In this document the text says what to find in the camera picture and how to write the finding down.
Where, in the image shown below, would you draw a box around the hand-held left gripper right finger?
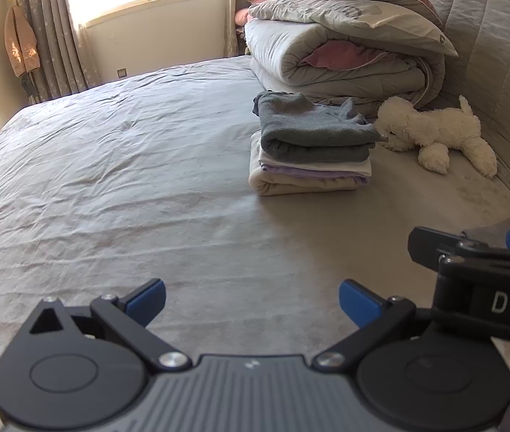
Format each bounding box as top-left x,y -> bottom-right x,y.
313,280 -> 433,372

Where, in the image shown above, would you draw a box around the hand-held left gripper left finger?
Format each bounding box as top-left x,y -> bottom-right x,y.
29,278 -> 193,373

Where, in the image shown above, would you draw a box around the grey ruffled garment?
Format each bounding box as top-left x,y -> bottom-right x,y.
252,91 -> 385,166

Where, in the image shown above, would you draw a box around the beige folded garment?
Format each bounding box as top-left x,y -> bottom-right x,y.
248,131 -> 360,197

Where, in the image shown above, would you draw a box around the white folded garment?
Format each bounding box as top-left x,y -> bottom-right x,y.
259,146 -> 373,178

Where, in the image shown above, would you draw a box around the white stuffed toy dog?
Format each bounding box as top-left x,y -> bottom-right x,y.
373,94 -> 500,179

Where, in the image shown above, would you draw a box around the grey bed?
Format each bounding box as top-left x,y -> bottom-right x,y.
0,54 -> 510,432

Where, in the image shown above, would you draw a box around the purple folded garment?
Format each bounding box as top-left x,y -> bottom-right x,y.
259,164 -> 370,186

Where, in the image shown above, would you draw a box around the grey quilted headboard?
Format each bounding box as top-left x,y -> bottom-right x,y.
390,0 -> 510,217

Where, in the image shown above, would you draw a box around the black hanging item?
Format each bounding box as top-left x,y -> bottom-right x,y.
20,74 -> 42,101

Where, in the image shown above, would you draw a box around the orange hanging garment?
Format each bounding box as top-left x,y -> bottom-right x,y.
4,4 -> 40,78

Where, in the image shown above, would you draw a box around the pink pillows by window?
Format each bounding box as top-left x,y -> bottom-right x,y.
234,8 -> 251,37

